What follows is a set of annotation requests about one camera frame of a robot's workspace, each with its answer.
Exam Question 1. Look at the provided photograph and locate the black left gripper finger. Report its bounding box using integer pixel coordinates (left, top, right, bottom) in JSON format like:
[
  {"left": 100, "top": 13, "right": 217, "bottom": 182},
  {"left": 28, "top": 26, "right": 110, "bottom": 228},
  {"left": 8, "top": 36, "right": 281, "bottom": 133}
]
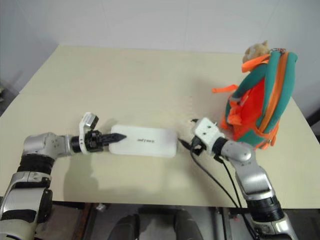
[{"left": 101, "top": 132, "right": 127, "bottom": 146}]

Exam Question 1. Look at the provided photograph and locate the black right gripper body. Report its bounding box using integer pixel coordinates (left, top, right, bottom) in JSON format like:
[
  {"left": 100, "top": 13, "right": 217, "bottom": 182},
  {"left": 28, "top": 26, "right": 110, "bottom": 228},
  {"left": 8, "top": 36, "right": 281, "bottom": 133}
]
[{"left": 190, "top": 136, "right": 210, "bottom": 156}]

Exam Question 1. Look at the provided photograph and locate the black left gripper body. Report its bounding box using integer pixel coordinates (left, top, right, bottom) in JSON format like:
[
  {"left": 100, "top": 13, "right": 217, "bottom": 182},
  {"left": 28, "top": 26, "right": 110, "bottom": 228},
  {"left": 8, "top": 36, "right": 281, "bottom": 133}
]
[{"left": 84, "top": 129, "right": 105, "bottom": 153}]

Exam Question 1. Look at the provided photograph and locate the white box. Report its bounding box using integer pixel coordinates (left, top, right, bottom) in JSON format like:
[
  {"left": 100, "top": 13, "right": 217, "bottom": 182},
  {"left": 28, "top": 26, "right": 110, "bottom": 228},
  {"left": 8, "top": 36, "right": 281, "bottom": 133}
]
[{"left": 109, "top": 124, "right": 179, "bottom": 159}]

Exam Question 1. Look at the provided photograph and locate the orange and teal backpack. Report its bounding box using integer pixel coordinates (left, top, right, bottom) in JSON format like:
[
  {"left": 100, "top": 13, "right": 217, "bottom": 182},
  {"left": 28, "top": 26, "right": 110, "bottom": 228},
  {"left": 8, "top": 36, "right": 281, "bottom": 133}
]
[{"left": 211, "top": 47, "right": 300, "bottom": 151}]

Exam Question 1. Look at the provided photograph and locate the dark rounded shape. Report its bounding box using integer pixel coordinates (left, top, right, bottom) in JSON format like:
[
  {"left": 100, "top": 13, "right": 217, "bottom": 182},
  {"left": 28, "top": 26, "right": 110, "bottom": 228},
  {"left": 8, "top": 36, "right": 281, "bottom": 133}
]
[{"left": 171, "top": 209, "right": 209, "bottom": 240}]

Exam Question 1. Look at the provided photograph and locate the beige plush toy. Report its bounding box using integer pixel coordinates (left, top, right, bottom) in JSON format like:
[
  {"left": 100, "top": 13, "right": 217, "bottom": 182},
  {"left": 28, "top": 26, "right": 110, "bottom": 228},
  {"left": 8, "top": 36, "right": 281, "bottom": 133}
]
[{"left": 243, "top": 39, "right": 271, "bottom": 64}]

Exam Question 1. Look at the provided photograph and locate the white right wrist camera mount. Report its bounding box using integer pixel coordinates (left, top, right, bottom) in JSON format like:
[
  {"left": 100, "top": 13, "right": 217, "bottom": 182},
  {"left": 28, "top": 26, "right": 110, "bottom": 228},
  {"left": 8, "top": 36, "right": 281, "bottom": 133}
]
[{"left": 194, "top": 117, "right": 221, "bottom": 147}]

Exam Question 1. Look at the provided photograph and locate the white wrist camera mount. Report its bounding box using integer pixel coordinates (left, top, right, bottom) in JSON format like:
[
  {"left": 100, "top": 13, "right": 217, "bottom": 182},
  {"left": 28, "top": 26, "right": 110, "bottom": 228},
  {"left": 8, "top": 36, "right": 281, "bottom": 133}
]
[
  {"left": 194, "top": 117, "right": 221, "bottom": 147},
  {"left": 78, "top": 112, "right": 100, "bottom": 154}
]

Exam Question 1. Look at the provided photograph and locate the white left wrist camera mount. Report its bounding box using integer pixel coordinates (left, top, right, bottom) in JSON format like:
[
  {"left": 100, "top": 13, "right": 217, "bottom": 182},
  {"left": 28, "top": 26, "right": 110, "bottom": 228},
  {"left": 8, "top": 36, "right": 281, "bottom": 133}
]
[{"left": 78, "top": 112, "right": 100, "bottom": 154}]

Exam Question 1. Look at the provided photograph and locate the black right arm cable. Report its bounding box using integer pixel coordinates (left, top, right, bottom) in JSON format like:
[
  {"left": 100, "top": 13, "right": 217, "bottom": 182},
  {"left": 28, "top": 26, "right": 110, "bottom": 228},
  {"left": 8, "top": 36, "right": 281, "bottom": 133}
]
[
  {"left": 216, "top": 156, "right": 243, "bottom": 209},
  {"left": 189, "top": 147, "right": 242, "bottom": 209}
]

